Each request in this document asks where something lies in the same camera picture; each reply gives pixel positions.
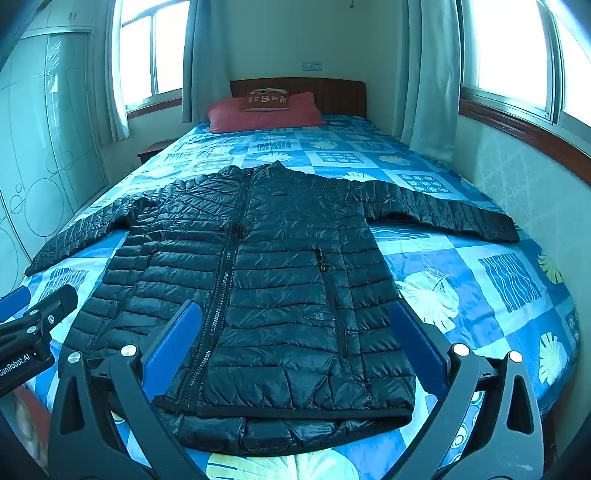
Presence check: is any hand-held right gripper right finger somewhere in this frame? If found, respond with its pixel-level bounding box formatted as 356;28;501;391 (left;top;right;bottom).
390;302;546;480

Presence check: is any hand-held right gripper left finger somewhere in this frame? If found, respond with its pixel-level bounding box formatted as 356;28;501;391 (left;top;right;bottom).
47;299;206;480

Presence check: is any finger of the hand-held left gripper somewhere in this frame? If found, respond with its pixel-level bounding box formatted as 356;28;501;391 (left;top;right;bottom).
0;284;78;352
0;286;32;325

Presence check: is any black puffer jacket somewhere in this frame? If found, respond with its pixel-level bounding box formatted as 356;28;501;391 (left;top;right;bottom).
24;161;522;457

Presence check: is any bed with blue patterned sheet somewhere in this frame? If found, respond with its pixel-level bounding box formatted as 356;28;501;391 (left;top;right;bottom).
14;115;580;480

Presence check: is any pale wardrobe with circle pattern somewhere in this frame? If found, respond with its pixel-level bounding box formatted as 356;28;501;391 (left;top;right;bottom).
0;0;116;301

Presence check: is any wooden nightstand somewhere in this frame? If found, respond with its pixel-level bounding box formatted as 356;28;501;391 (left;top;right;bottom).
137;140;176;165

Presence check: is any pale curtain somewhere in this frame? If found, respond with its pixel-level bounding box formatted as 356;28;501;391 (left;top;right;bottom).
399;0;464;162
181;0;232;123
88;0;131;144

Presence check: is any red pillow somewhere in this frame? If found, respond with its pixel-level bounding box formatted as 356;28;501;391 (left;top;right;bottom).
205;92;328;134

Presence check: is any brown printed cushion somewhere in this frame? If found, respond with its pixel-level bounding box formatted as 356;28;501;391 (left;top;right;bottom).
239;87;293;112

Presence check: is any wooden headboard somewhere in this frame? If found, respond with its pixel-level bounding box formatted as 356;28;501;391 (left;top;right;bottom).
229;78;369;117

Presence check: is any window with narrow wooden sill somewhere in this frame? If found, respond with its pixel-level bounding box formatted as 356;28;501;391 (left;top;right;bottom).
113;0;190;116

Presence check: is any window with wide wooden sill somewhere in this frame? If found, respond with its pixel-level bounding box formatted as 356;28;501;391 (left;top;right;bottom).
458;0;591;160

